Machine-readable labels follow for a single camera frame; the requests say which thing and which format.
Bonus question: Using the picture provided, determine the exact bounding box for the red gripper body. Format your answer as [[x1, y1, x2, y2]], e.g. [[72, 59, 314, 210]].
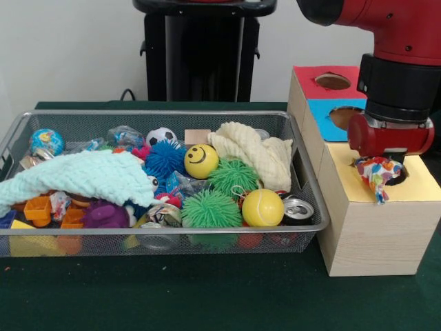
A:
[[347, 112, 435, 158]]

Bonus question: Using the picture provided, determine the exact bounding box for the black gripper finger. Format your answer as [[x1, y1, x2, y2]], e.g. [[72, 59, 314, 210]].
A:
[[384, 148, 409, 166]]

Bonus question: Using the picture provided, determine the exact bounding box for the colourful polka dot cloth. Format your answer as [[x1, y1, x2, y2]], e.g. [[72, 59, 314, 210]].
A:
[[354, 155, 403, 205]]

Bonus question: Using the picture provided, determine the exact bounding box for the wooden box with three holes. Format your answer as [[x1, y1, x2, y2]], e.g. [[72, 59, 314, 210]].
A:
[[286, 64, 441, 278]]

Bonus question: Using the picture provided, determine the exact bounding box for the clear mesh bin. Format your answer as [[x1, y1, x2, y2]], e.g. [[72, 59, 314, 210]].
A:
[[0, 109, 331, 259]]

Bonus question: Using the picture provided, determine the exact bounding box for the crushed drink can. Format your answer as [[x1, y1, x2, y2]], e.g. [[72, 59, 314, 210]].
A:
[[282, 194, 316, 227]]

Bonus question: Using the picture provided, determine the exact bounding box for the cream waffle cloth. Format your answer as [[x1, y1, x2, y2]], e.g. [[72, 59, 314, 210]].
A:
[[207, 121, 294, 193]]

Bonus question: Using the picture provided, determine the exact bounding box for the yellow tennis ball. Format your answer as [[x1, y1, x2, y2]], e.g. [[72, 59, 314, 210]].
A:
[[241, 188, 285, 228]]

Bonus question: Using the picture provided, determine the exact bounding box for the green spiky rubber ball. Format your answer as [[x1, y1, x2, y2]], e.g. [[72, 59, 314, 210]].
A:
[[181, 189, 244, 229], [208, 158, 260, 192]]

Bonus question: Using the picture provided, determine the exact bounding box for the yellow smiley ball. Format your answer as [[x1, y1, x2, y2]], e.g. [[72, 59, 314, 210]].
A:
[[184, 143, 221, 179]]

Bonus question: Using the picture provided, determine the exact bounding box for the blue spiky rubber ball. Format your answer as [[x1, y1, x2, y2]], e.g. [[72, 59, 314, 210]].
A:
[[144, 139, 189, 180]]

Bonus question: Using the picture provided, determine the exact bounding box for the small soccer ball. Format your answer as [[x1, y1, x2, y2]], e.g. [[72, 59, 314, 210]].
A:
[[145, 127, 178, 148]]

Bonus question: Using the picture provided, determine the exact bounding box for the dark green table cloth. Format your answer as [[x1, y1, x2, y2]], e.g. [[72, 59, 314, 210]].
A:
[[0, 101, 441, 331]]

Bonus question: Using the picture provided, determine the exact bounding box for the mint knitted cloth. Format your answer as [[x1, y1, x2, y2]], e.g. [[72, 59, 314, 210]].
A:
[[0, 148, 156, 218]]

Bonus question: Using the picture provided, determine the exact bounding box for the blue globe ball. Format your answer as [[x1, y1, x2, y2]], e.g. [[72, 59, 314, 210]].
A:
[[29, 128, 65, 156]]

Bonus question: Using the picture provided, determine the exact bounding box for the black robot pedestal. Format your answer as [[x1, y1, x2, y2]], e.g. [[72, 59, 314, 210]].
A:
[[132, 0, 278, 103]]

